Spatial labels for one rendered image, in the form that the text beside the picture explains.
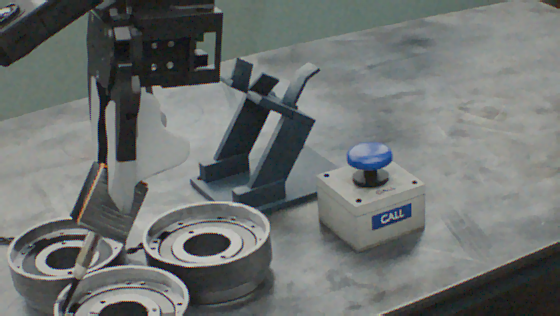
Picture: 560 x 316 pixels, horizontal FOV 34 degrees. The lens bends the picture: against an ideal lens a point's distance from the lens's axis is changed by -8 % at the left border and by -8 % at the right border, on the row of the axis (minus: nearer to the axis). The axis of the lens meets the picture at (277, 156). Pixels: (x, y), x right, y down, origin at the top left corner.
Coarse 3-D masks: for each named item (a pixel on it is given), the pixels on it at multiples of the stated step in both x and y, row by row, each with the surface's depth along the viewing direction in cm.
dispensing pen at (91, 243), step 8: (96, 168) 70; (104, 168) 70; (88, 176) 71; (88, 184) 70; (80, 192) 71; (88, 192) 70; (80, 200) 70; (80, 208) 70; (72, 216) 70; (88, 232) 71; (88, 240) 70; (96, 240) 70; (88, 248) 70; (96, 248) 71; (80, 256) 71; (88, 256) 70; (80, 264) 70; (88, 264) 71; (80, 272) 71; (72, 280) 71; (80, 280) 71; (72, 288) 71; (72, 296) 71; (64, 304) 71; (64, 312) 71
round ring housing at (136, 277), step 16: (96, 272) 74; (112, 272) 74; (128, 272) 75; (144, 272) 74; (160, 272) 74; (80, 288) 73; (96, 288) 74; (112, 288) 74; (144, 288) 74; (160, 288) 74; (176, 288) 73; (80, 304) 72; (96, 304) 72; (112, 304) 72; (128, 304) 73; (144, 304) 72; (176, 304) 72
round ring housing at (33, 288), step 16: (48, 224) 82; (64, 224) 83; (16, 240) 80; (32, 240) 81; (112, 240) 81; (16, 256) 79; (48, 256) 79; (64, 256) 81; (96, 256) 79; (112, 256) 76; (16, 272) 75; (48, 272) 77; (64, 272) 77; (16, 288) 76; (32, 288) 74; (48, 288) 74; (64, 288) 74; (32, 304) 77; (48, 304) 75
